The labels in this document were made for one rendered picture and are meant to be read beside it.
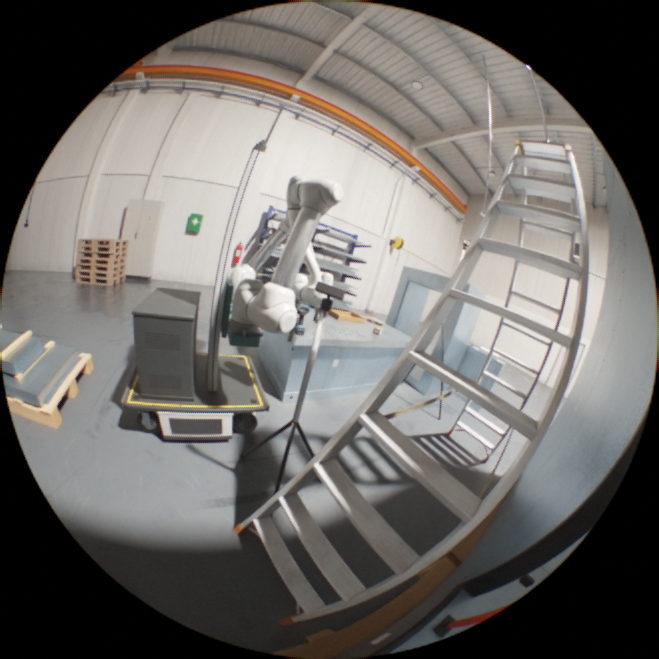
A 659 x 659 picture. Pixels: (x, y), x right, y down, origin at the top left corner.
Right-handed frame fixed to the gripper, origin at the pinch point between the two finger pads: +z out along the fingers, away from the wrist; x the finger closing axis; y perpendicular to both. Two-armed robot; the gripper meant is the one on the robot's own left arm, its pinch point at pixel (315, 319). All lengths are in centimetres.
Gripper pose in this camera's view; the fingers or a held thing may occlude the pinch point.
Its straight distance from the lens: 173.5
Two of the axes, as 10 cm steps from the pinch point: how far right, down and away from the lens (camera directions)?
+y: -9.2, -1.6, -3.5
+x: 2.8, 3.5, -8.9
